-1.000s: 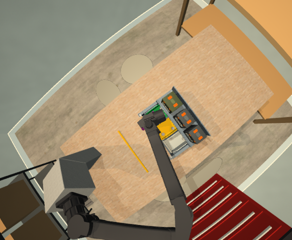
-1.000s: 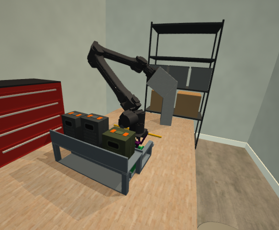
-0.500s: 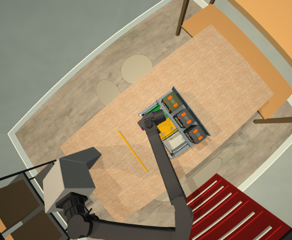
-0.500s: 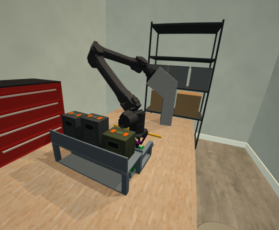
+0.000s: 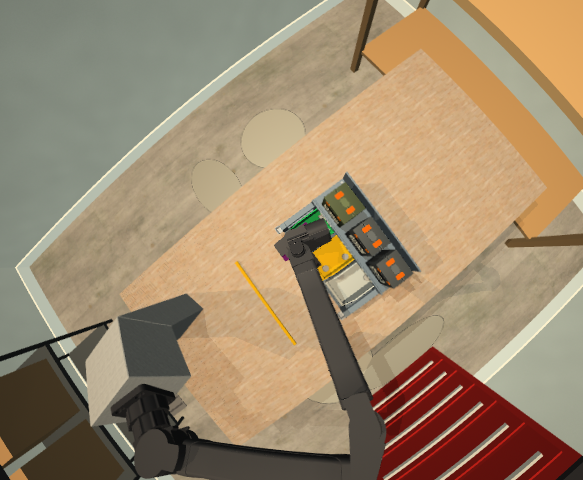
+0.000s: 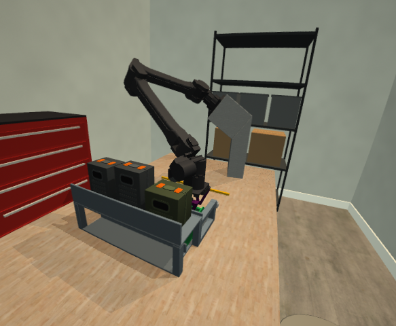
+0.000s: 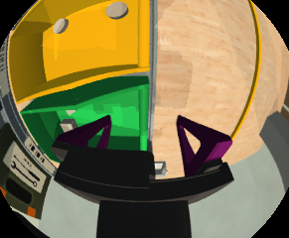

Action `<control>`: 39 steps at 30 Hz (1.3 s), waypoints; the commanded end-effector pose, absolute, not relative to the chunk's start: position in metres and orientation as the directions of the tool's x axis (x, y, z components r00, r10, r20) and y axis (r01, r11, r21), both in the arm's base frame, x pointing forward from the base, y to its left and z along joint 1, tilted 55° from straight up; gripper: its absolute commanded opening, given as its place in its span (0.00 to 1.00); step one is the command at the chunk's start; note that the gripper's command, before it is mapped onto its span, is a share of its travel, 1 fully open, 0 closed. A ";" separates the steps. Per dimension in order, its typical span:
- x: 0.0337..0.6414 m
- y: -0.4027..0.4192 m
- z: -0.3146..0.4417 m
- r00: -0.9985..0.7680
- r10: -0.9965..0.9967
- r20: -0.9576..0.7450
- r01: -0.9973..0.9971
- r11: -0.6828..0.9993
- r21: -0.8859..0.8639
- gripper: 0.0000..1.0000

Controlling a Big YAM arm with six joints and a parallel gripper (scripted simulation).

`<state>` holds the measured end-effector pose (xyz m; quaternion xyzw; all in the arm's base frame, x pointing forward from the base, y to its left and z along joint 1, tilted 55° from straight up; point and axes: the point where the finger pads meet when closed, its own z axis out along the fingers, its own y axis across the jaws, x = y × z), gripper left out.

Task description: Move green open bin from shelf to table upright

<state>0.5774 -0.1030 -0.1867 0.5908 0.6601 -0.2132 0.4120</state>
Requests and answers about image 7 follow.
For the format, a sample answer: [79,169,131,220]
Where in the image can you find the grey flat disc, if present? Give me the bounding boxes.
[105,2,129,20]
[54,18,69,34]

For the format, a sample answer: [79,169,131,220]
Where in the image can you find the dark green case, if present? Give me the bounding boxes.
[0,122,52,220]

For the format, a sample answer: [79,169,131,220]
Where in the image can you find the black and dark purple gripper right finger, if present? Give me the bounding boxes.
[176,115,232,177]

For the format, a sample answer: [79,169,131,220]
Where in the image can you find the grey metal shelf rack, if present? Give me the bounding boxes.
[0,0,168,178]

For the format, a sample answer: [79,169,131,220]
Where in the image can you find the yellow open bin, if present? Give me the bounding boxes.
[9,0,150,104]

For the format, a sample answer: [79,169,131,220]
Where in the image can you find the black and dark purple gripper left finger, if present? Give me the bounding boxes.
[56,115,112,149]

